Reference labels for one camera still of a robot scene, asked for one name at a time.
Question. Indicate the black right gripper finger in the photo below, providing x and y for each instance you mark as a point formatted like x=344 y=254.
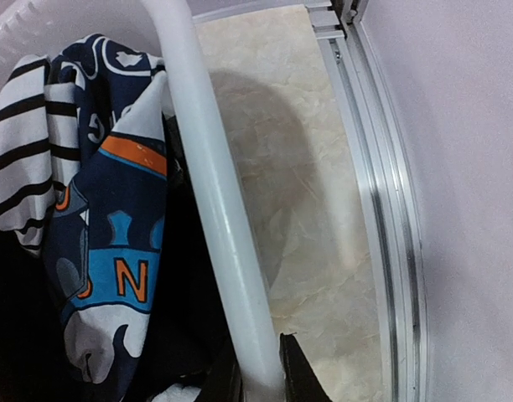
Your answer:
x=301 y=383

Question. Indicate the aluminium right side rail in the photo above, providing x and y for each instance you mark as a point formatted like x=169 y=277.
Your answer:
x=387 y=200

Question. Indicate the aluminium right corner post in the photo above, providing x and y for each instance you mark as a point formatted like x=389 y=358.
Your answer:
x=349 y=12

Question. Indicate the black white striped garment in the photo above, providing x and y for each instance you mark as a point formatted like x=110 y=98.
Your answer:
x=39 y=149

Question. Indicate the translucent white laundry basket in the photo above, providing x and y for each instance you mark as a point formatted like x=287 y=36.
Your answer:
x=31 y=26

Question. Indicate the navy printed garment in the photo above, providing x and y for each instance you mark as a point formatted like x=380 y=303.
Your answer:
x=104 y=241

